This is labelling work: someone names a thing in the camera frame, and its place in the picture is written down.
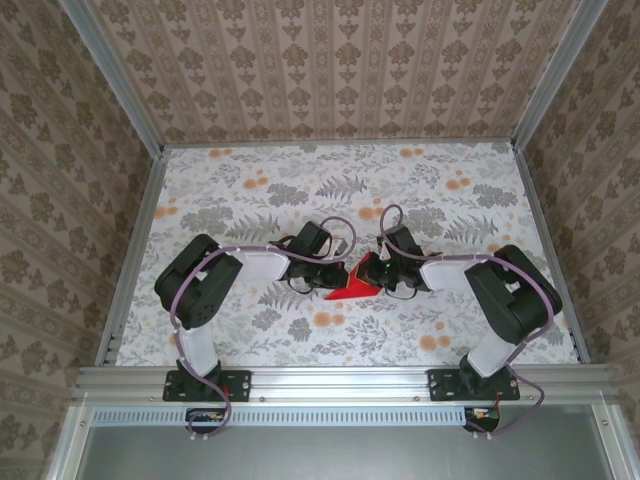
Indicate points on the red square paper sheet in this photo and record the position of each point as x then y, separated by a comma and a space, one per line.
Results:
350, 294

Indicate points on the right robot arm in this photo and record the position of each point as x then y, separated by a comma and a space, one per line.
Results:
515, 300

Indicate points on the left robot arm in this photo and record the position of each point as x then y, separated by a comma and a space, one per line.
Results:
200, 290

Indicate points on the floral tablecloth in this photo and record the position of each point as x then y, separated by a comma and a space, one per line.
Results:
400, 170

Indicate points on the aluminium front beam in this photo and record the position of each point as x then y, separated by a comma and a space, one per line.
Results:
340, 382

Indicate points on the black controller board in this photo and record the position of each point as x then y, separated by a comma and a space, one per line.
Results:
200, 416
482, 422

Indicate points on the grey metal panel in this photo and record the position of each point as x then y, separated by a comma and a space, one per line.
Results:
340, 455

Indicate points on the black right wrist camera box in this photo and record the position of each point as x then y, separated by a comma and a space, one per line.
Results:
400, 242

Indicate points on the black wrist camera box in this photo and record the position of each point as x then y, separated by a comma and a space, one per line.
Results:
312, 240
400, 242

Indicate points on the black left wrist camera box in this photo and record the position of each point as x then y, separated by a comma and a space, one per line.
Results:
312, 240

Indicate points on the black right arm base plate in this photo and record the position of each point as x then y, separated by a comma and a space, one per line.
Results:
440, 385

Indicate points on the aluminium back rail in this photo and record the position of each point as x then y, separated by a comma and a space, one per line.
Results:
340, 144

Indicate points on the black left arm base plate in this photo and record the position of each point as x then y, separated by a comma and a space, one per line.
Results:
240, 385

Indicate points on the aluminium side rail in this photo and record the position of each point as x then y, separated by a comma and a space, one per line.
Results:
135, 250
548, 250

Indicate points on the aluminium frame post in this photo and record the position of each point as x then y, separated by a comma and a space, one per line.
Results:
121, 75
555, 75

